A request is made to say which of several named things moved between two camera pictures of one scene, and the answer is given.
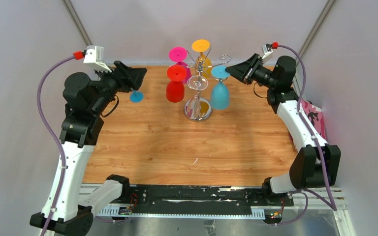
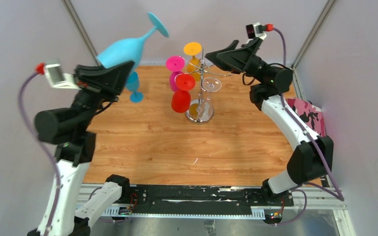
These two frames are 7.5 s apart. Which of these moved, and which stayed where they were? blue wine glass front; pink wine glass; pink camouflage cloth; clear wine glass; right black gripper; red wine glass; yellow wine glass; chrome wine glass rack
Moved: clear wine glass; yellow wine glass; red wine glass; blue wine glass front; pink wine glass; right black gripper
Stayed: chrome wine glass rack; pink camouflage cloth
